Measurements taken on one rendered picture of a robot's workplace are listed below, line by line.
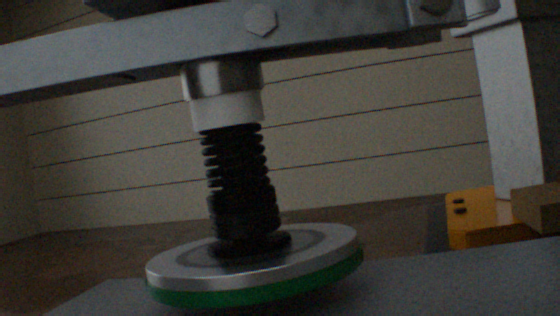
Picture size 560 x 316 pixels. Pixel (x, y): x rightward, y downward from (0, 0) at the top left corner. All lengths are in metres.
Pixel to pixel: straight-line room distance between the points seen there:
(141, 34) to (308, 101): 6.28
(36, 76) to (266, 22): 0.22
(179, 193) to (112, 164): 1.12
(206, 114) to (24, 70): 0.18
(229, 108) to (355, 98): 6.11
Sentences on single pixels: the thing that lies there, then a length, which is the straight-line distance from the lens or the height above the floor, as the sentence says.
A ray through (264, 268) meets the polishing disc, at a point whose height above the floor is 0.91.
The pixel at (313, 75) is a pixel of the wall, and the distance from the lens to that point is 6.83.
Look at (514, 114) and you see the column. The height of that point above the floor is 0.97.
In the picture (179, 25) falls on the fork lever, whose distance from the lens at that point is 0.54.
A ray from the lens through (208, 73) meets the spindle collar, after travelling 0.55.
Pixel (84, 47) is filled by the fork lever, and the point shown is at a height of 1.12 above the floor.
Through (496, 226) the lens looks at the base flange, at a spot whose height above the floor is 0.78.
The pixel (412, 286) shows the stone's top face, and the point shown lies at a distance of 0.58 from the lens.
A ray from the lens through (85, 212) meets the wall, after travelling 8.65.
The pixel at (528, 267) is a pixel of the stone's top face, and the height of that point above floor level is 0.85.
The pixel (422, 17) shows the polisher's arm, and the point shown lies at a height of 1.09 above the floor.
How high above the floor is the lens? 1.02
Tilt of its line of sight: 4 degrees down
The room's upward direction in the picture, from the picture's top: 9 degrees counter-clockwise
